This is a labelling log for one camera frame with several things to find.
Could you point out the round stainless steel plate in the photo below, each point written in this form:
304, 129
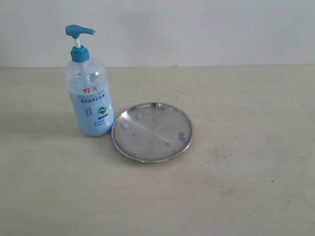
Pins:
152, 132

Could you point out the blue pump lotion bottle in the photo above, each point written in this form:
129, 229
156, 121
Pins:
87, 83

